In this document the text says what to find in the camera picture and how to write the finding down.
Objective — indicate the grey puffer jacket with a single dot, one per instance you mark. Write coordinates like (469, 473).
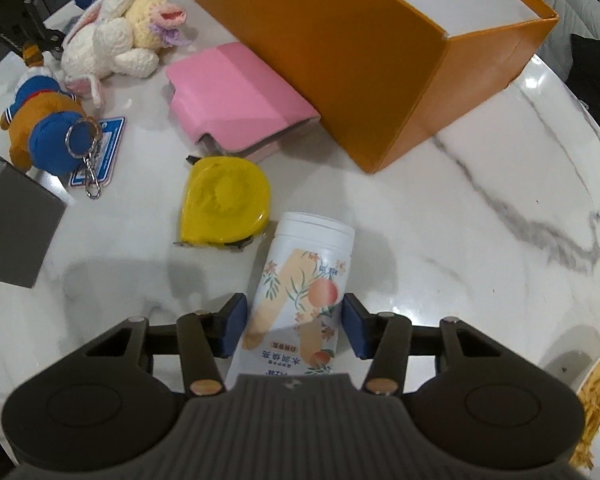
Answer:
(580, 17)

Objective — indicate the pink wallet case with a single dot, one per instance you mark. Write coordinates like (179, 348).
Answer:
(230, 102)

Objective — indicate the white floral wipes canister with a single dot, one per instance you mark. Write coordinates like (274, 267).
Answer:
(294, 318)

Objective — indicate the yellow tape measure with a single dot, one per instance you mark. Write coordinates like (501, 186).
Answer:
(226, 203)

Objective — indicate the black garment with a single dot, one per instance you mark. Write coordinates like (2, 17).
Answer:
(584, 77)

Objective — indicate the blue white tag card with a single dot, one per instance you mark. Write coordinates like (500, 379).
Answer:
(102, 152)

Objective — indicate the grey box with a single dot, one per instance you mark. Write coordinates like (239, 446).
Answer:
(29, 218)

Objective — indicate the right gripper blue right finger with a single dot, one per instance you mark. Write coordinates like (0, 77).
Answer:
(360, 326)

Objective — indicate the brown blue bear plush keychain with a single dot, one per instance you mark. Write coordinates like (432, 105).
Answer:
(48, 127)

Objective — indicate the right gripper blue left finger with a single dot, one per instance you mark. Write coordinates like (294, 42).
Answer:
(231, 321)

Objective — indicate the orange cardboard box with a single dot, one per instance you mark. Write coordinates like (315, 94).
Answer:
(386, 75)

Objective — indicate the white crochet bunny plush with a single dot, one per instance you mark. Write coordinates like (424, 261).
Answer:
(118, 37)

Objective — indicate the plate of noodles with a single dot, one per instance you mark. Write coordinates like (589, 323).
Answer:
(597, 409)

